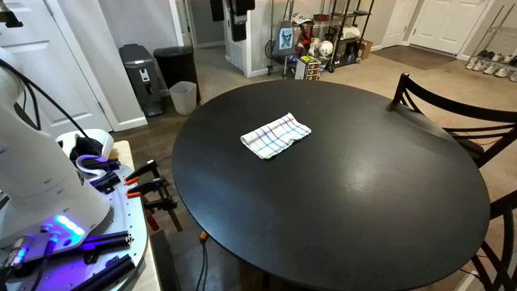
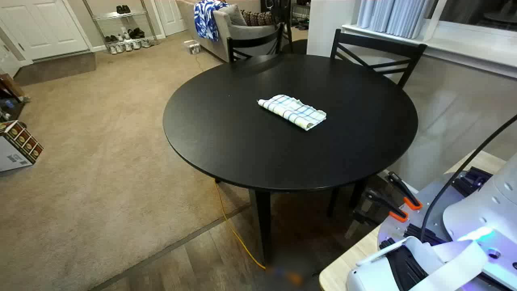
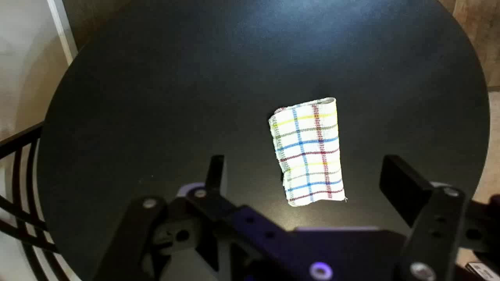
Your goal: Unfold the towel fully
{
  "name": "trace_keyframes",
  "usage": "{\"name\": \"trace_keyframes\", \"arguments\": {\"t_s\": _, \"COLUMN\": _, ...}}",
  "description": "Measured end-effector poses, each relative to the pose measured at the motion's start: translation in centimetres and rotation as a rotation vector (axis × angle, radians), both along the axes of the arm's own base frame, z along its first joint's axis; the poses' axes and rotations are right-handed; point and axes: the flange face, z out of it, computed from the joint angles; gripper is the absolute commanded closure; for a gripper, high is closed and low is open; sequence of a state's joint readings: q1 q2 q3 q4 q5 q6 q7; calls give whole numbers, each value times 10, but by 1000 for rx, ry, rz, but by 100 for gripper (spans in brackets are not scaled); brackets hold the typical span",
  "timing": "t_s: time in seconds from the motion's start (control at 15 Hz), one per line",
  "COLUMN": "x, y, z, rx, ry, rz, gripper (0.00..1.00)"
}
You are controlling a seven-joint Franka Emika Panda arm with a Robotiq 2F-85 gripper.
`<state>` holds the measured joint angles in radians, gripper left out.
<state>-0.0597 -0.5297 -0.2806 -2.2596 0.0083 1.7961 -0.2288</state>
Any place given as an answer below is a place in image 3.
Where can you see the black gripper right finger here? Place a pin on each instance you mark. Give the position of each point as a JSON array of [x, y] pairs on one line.
[[406, 187]]

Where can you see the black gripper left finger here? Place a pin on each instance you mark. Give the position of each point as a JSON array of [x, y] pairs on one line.
[[217, 173]]

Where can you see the white plaid kitchen towel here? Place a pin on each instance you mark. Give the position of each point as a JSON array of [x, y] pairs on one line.
[[307, 145]]

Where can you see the round black table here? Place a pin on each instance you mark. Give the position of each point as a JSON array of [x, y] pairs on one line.
[[171, 82]]

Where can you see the black wooden chair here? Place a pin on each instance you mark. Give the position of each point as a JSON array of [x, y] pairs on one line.
[[29, 226]]

